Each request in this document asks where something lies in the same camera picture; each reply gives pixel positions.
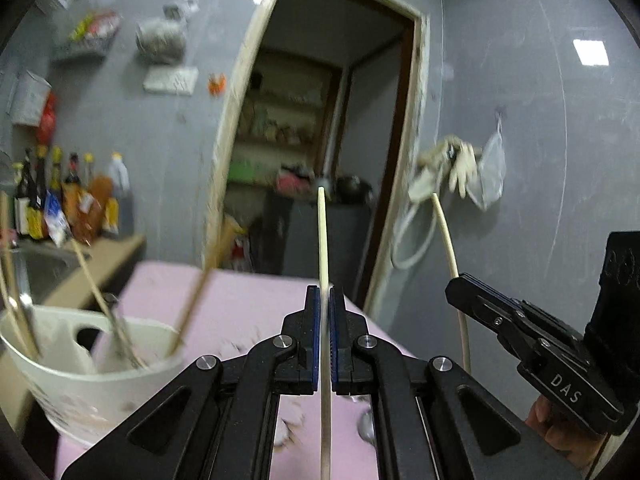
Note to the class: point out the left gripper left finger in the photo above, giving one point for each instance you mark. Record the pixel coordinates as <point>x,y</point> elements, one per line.
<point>216,419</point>

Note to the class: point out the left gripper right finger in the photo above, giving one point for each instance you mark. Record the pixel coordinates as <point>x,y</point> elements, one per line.
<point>431,419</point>

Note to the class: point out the pale wooden chopstick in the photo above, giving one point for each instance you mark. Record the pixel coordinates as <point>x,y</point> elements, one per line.
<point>325,361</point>

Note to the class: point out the metal fork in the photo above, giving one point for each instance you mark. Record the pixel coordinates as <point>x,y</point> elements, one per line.
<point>123,343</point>

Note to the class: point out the thick wooden stick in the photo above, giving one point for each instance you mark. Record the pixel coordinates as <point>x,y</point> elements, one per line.
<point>217,250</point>

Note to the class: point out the person's right hand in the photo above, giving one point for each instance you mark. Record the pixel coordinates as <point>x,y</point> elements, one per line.
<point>577,444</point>

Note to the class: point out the metal ladle spoon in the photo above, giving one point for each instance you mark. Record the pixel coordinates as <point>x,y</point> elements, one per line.
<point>365,427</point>

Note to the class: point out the pink table cloth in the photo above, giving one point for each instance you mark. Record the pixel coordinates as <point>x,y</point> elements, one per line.
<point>238,310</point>

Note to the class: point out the white plastic utensil holder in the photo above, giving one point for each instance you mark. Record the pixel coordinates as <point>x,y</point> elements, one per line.
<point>83,384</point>

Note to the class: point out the clear hanging plastic bag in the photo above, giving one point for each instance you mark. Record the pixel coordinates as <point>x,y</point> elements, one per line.
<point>486,186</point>

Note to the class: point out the large oil jug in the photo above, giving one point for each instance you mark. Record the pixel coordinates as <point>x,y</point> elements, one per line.
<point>119,212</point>

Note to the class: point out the black pot on cabinet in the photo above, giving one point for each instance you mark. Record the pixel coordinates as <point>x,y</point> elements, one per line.
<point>353,191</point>

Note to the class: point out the white salt packet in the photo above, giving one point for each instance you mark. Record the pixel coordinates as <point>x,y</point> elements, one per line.
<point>55,219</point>

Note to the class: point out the rubber gloves on hook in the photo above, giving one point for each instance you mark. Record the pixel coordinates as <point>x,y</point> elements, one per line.
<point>450,161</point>

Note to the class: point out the wooden chopstick in holder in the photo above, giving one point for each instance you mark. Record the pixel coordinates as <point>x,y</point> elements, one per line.
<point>15,307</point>

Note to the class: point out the red cap sauce bottle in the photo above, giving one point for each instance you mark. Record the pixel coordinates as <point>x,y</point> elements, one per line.
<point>71,185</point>

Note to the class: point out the yellow cap bottle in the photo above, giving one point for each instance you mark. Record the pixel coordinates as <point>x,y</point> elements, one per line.
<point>88,169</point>

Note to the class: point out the dark soy sauce bottle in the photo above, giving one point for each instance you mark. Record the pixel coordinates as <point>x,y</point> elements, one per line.
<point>37,226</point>

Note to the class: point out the dark wine bottle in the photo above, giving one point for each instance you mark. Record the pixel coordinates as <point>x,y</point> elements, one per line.
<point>22,196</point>

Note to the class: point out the red plastic bag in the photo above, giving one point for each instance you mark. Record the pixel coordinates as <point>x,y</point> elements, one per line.
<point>46,128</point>

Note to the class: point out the plastic bag of dried goods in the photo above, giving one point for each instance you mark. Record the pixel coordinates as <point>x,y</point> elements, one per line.
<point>162,40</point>

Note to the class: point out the orange wall hook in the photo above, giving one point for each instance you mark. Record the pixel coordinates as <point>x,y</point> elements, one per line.
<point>216,84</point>

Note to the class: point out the white wall switch socket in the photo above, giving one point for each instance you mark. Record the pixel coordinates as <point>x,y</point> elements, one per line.
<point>176,81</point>

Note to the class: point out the white box on wall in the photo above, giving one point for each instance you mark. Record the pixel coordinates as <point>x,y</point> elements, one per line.
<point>30,98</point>

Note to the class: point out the grey wall shelf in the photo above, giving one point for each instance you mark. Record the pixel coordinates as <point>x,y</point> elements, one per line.
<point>92,47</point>

